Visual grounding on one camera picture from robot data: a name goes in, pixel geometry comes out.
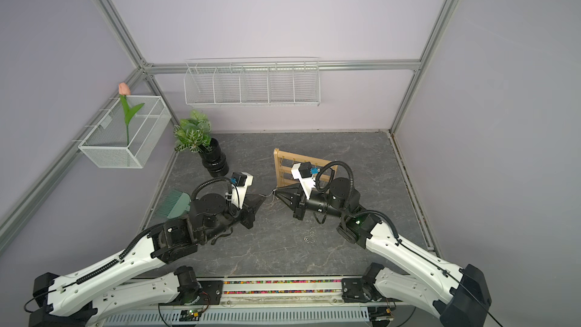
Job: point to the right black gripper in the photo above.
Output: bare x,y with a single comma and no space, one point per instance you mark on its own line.
299,200

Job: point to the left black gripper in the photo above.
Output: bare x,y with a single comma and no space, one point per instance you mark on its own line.
252,204

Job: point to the wooden jewelry display stand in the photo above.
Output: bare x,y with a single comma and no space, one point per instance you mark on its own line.
284,162

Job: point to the gold earring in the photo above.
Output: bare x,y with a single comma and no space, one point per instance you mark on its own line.
271,194

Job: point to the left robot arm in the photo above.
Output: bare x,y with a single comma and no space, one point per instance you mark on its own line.
92,294

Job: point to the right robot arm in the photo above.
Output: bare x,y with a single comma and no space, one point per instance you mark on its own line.
456,295

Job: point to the black plant pot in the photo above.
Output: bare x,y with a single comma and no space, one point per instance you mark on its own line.
214,159

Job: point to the teal dustpan brush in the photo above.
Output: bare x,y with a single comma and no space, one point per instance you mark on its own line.
174,205

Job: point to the green artificial potted plant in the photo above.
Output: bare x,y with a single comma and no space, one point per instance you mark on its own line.
193,133

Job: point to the pink artificial tulip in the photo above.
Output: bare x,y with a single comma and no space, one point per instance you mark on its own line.
128,111

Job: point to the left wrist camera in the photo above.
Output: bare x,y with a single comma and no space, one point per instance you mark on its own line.
240,182

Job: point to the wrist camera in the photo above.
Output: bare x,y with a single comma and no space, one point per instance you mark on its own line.
240,182
305,173

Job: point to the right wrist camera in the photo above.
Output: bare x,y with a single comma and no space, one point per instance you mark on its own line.
305,173

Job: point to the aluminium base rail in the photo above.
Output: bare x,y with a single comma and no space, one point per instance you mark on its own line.
290,287

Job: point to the white wire wall shelf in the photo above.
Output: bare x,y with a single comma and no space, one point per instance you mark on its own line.
265,81

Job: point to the white cable duct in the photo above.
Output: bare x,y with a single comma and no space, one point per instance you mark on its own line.
244,316

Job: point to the white mesh wall basket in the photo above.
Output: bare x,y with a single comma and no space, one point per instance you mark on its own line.
105,144

